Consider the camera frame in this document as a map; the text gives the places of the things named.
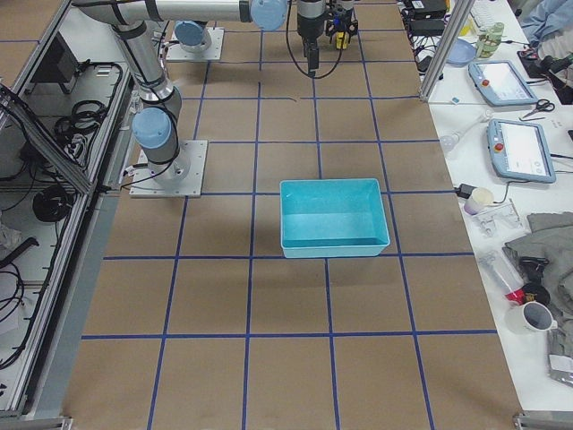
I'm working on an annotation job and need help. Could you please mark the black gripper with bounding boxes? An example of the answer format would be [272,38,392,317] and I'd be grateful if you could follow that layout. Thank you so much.
[297,0,324,75]
[325,0,358,42]

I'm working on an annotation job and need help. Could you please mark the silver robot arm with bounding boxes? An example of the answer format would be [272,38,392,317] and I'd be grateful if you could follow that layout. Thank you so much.
[73,1,358,184]
[175,1,327,79]

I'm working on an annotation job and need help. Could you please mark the black power brick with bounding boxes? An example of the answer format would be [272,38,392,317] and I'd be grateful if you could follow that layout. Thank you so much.
[407,19,445,36]

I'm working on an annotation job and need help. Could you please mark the light blue plate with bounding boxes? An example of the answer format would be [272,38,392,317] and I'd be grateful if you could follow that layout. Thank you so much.
[446,39,476,67]

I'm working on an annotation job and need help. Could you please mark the green tape rolls stack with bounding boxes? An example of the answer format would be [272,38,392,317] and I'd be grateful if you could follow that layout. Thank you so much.
[476,21,505,59]

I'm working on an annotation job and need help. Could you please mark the teal plastic bin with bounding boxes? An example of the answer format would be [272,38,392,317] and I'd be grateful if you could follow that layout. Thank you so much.
[279,178,390,259]

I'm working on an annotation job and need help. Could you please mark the upper blue teach pendant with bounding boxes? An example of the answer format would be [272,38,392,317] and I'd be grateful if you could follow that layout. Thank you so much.
[467,61,538,107]

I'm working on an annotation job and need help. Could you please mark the blue teach pendant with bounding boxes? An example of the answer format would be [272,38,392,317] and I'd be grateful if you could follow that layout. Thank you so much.
[467,61,538,107]
[486,119,556,184]

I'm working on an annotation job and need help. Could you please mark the scissors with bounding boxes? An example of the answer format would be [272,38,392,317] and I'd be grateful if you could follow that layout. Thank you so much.
[519,99,555,121]

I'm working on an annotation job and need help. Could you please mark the lower blue teach pendant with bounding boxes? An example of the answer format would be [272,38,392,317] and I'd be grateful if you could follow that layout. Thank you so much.
[486,119,556,184]

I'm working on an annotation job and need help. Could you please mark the paper cup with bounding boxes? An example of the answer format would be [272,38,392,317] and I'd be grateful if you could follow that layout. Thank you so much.
[463,187,493,215]

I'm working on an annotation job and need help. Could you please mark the grey cloth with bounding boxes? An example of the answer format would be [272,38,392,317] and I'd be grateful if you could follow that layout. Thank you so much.
[503,211,573,323]

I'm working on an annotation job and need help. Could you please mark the white mug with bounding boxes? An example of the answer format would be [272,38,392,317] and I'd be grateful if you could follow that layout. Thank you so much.
[505,302,558,334]

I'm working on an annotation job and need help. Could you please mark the aluminium frame post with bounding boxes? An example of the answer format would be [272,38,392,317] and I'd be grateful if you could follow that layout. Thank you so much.
[419,0,475,102]

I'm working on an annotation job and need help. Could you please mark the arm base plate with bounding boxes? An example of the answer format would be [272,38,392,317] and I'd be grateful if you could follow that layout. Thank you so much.
[165,27,224,63]
[129,140,208,198]

